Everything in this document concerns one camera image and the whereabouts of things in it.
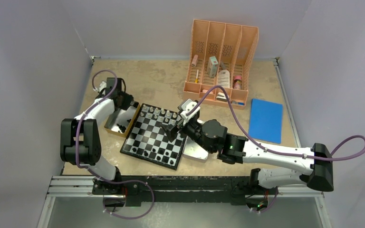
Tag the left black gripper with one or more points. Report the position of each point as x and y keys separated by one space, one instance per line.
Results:
x=128 y=99

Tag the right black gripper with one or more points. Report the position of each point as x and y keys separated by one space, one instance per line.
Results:
x=171 y=131

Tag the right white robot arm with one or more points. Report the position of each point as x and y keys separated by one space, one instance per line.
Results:
x=308 y=166

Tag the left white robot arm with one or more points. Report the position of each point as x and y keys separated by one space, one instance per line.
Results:
x=80 y=143

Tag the metal tin with black pieces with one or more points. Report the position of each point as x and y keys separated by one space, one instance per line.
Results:
x=121 y=121

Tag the black white chess board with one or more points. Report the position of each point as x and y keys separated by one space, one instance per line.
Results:
x=147 y=140

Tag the empty metal tin lid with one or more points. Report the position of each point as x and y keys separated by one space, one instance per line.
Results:
x=194 y=151

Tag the pink eraser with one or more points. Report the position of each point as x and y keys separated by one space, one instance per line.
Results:
x=205 y=91

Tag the yellow white pen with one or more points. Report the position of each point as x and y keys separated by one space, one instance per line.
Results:
x=197 y=76

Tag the white stapler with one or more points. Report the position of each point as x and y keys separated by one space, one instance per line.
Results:
x=222 y=97

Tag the pink small tube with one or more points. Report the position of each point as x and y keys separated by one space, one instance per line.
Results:
x=194 y=61

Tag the white green small box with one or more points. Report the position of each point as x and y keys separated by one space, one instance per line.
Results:
x=212 y=66

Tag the white striped bottle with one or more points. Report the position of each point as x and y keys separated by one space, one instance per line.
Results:
x=223 y=79

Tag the pink tape roll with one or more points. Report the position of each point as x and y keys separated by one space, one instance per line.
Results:
x=237 y=82

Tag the peach plastic desk organizer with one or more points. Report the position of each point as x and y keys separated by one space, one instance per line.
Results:
x=234 y=47

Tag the blue notebook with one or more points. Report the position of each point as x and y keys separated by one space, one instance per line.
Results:
x=266 y=121

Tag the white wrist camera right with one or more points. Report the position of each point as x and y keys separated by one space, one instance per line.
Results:
x=188 y=109

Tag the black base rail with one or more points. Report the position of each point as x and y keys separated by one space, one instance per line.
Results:
x=235 y=190

